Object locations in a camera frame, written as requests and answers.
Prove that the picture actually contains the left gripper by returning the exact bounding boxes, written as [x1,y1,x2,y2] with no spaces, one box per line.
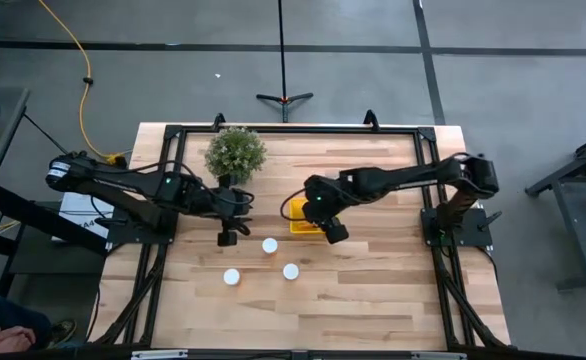
[200,188,255,236]

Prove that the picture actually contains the yellow plastic basket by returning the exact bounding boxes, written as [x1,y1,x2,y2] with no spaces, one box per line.
[289,196,327,235]

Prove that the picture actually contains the green potted plant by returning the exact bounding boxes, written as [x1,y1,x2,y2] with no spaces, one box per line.
[203,125,268,189]

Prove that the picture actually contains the white paper box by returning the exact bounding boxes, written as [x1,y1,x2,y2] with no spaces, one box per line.
[57,191,117,242]

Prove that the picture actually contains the black tripod stand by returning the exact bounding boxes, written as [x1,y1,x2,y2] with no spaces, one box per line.
[255,0,315,124]

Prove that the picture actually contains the person's shoe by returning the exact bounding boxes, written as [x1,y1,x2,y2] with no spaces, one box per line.
[46,318,78,347]

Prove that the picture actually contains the person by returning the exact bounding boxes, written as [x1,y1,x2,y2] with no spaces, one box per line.
[0,292,54,354]

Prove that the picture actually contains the person's hand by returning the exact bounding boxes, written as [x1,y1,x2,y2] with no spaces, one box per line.
[0,325,38,356]

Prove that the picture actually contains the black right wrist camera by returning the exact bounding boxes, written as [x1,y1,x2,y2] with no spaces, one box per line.
[324,222,351,246]

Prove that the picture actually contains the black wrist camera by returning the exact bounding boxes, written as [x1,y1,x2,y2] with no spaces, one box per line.
[217,217,238,248]
[324,222,351,246]

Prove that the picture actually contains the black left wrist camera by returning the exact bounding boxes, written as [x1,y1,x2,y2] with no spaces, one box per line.
[217,217,238,248]

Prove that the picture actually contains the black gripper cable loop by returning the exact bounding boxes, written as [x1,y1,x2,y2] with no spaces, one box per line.
[279,187,308,222]

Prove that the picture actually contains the black metal table frame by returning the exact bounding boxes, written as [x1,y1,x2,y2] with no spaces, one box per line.
[90,109,513,351]

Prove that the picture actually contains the yellow cable plug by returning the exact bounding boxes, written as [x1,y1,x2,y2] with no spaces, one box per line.
[103,152,129,169]

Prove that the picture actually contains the silver frame bracket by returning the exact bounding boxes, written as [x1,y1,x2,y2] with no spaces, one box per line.
[130,349,189,360]
[410,350,468,360]

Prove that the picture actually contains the thin black cable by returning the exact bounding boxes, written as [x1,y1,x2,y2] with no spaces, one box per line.
[22,113,69,154]

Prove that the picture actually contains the yellow cable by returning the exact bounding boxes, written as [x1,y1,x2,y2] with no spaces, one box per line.
[36,0,124,162]

